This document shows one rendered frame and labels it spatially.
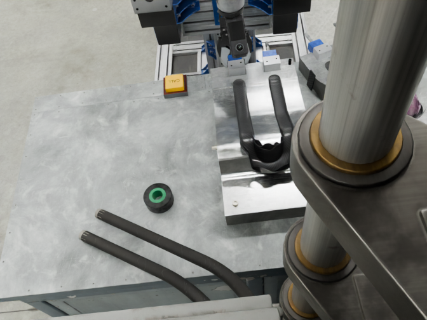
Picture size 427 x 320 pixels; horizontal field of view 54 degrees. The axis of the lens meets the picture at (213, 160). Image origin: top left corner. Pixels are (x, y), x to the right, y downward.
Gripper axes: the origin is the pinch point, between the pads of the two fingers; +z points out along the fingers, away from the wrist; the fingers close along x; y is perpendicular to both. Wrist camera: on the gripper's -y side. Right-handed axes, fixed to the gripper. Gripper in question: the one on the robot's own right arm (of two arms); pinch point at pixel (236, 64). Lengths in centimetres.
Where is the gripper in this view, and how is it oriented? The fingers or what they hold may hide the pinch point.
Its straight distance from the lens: 132.6
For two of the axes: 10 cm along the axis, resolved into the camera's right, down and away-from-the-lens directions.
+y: -0.8, -8.3, 5.5
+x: -9.9, 1.2, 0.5
